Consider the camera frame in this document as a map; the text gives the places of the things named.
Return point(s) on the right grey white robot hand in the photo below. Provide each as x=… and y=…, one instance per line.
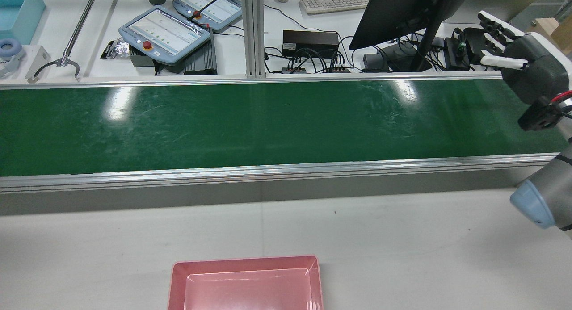
x=532, y=64

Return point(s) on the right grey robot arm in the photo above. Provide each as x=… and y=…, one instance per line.
x=543, y=198

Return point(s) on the small dark grey box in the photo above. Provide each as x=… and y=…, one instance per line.
x=374, y=62

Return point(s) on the black rectangular power box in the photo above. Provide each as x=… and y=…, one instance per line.
x=310, y=43

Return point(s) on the black ribbed electronics box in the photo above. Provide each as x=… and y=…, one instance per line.
x=202, y=60

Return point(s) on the pink plastic box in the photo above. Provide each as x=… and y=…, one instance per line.
x=246, y=287

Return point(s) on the light wooden block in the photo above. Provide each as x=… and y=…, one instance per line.
x=554, y=31

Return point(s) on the black bulky device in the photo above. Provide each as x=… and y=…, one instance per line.
x=477, y=42

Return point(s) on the grey flat laptop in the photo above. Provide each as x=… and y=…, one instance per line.
x=496, y=4

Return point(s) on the black power adapter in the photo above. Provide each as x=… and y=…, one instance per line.
x=456, y=53

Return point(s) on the black computer monitor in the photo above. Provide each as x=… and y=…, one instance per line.
x=397, y=15

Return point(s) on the white computer keyboard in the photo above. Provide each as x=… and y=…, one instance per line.
x=335, y=2

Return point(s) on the small black hub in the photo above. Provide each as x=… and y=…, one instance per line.
x=295, y=70

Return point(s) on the green conveyor belt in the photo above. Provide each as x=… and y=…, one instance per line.
x=268, y=127

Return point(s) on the small grey teach pendant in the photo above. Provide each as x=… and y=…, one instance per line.
x=210, y=8

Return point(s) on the large grey teach pendant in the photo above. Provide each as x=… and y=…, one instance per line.
x=165, y=33

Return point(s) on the crumpled silver foil packet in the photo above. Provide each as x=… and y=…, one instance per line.
x=115, y=48

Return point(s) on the metal reach grabber tool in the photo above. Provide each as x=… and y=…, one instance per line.
x=78, y=28

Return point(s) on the light blue plastic bin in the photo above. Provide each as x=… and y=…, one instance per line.
x=20, y=15

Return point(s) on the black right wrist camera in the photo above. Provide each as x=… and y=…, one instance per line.
x=538, y=115

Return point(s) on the aluminium profile post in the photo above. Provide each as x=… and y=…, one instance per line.
x=253, y=33

